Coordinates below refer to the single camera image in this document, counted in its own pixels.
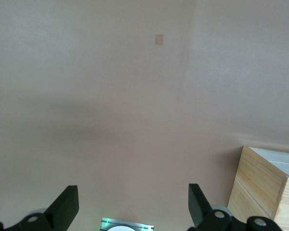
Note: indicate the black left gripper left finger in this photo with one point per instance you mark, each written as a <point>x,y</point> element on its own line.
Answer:
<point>60,211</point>

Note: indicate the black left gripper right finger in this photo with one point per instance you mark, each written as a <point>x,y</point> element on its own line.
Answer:
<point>200,209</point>

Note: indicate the light wooden drawer cabinet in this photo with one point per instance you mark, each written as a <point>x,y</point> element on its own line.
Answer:
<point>255,183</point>

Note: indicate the small brown tape patch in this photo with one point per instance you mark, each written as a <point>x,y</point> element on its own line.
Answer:
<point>159,39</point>

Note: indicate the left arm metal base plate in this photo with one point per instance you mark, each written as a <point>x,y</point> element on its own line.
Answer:
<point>106,222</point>

